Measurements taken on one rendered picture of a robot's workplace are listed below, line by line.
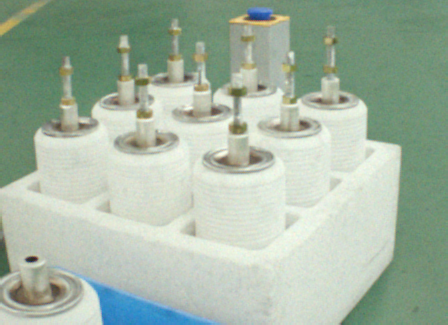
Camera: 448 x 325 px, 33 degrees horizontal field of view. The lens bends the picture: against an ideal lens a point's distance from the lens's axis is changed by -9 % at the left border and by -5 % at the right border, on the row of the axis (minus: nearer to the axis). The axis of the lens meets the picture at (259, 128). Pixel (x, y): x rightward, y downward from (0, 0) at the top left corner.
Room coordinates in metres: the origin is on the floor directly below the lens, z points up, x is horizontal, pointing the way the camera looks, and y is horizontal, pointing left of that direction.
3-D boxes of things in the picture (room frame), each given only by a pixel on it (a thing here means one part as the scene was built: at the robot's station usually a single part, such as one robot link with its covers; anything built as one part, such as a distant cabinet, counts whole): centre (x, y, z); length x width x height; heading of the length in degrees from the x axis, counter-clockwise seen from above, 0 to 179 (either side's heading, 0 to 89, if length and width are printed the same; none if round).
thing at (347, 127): (0.98, -0.09, 0.16); 0.10 x 0.10 x 0.18
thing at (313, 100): (0.98, -0.09, 0.25); 0.08 x 0.08 x 0.01
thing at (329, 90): (0.98, -0.09, 0.26); 0.02 x 0.02 x 0.03
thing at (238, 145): (0.78, 0.02, 0.26); 0.02 x 0.02 x 0.03
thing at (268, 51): (1.23, 0.00, 0.16); 0.07 x 0.07 x 0.31; 62
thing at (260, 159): (0.78, 0.02, 0.25); 0.08 x 0.08 x 0.01
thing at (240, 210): (0.78, 0.02, 0.16); 0.10 x 0.10 x 0.18
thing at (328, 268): (0.94, 0.07, 0.09); 0.39 x 0.39 x 0.18; 62
